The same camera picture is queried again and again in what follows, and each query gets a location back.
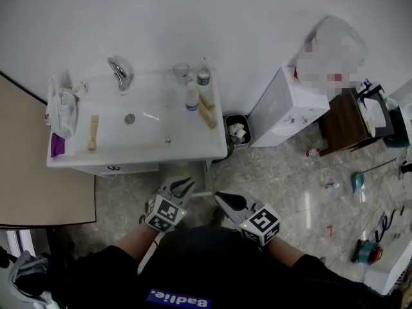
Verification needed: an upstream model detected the green label water bottle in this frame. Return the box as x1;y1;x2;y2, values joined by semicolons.
196;56;215;99

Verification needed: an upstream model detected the white vanity cabinet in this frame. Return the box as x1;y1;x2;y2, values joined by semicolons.
73;162;160;177

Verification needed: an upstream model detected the clear glass cup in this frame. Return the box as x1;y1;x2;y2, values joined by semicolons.
173;62;191;85

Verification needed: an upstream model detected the teal and red tool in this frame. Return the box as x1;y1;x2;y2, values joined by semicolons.
351;239;384;265

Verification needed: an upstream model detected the chrome faucet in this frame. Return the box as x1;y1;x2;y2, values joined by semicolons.
108;56;133;92

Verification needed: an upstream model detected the beige board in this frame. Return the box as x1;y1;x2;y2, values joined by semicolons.
0;71;97;228

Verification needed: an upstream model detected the white sink basin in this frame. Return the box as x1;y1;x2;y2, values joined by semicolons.
46;72;229;169

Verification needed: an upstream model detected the large clear water jug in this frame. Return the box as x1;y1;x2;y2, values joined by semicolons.
294;14;368;96

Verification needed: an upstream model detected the person's left forearm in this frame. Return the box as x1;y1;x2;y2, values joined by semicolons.
114;223;160;260

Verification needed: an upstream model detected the purple cloth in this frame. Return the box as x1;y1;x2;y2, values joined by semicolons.
50;133;67;158

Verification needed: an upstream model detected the white appliance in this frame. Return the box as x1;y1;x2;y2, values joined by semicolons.
386;79;412;141

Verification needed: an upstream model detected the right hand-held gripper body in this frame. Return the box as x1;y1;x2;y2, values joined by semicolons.
239;201;281;247

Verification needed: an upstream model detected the white plastic bag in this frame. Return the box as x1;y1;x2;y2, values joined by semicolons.
46;74;80;138

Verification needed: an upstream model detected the dark trash bin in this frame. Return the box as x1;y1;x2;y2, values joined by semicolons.
223;113;252;153

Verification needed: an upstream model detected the blue label water bottle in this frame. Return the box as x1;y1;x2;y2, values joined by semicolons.
185;81;200;112

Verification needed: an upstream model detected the person's black shirt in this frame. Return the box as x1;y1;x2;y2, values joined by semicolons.
62;225;403;309

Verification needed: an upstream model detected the short beige tube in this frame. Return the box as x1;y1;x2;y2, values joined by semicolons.
199;92;216;111

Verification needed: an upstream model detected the black tray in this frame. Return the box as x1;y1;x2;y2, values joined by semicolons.
355;90;395;138

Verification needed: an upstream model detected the yellow-green sponge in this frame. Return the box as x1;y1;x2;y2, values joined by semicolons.
167;163;204;183

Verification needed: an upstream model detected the brown wooden side table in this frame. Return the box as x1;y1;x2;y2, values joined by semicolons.
318;88;395;156

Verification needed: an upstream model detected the green bucket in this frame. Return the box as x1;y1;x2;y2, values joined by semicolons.
384;108;411;149

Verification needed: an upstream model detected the wooden brush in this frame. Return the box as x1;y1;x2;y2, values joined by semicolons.
87;115;100;153

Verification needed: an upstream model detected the white water dispenser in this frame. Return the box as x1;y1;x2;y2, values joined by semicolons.
249;66;332;148

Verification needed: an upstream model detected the person's black shoe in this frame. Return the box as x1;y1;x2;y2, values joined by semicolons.
211;206;226;227

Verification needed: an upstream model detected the grey cloth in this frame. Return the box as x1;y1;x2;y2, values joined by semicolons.
8;250;52;305

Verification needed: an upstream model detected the small white cup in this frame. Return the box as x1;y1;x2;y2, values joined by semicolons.
72;80;89;96

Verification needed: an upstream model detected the person's right forearm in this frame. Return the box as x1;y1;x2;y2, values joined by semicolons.
262;236;305;267

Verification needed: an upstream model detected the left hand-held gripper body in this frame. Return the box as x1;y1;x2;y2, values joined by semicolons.
144;190;188;233

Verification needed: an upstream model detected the teal dustpan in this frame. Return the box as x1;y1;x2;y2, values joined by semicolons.
350;158;397;194

